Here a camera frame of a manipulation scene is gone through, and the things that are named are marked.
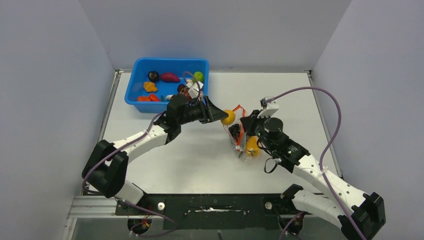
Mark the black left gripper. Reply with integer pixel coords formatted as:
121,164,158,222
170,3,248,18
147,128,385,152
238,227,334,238
178,96,228,126

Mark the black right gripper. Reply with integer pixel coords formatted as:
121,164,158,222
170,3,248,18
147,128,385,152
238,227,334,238
241,109,276,153

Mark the black grape bunch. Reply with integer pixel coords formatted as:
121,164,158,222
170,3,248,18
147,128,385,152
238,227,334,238
228,123,241,142

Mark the yellow lemon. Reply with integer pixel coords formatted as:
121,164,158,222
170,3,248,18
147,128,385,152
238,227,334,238
220,109,236,126

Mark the clear zip top bag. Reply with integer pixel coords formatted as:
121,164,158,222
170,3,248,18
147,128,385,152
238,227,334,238
223,104,261,163

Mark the yellow bumpy pepper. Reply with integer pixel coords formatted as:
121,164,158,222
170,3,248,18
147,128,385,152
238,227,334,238
245,136,261,158

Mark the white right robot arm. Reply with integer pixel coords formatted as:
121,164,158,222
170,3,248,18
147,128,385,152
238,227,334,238
240,110,386,240

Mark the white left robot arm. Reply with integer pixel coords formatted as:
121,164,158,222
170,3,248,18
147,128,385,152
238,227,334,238
81,94,229,205

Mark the green custard apple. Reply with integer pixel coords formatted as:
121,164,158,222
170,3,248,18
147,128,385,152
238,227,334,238
193,71,205,83

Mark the dark brown chestnut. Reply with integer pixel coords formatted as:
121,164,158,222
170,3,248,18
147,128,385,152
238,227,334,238
177,84,187,94

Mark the purple sweet potato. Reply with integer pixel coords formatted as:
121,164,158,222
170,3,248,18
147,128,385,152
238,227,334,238
159,72,180,83

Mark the red chili pepper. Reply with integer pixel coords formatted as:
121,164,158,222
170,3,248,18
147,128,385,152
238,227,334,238
148,93,161,102

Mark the small orange bumpy pepper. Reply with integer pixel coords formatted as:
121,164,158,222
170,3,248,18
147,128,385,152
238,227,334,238
143,81,158,93

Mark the blue plastic bin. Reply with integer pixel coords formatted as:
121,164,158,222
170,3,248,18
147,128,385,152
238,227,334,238
124,57,209,113

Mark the dark eggplant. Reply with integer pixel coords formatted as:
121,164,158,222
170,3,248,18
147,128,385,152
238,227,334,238
147,71,160,83

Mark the orange red bumpy pepper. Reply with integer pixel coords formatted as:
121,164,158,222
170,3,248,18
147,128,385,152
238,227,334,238
136,96,151,102

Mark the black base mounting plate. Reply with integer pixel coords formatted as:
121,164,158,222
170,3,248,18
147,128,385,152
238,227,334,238
115,193,298,230

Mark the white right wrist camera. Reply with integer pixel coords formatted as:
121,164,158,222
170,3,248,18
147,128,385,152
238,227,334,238
257,96,279,119

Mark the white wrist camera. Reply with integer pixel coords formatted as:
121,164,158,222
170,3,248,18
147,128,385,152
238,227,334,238
257,96,279,119
186,79,204,99

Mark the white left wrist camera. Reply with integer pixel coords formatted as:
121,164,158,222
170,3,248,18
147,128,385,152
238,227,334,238
186,79,204,99

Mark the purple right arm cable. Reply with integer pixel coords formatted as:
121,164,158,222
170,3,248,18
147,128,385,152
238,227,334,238
261,86,367,240

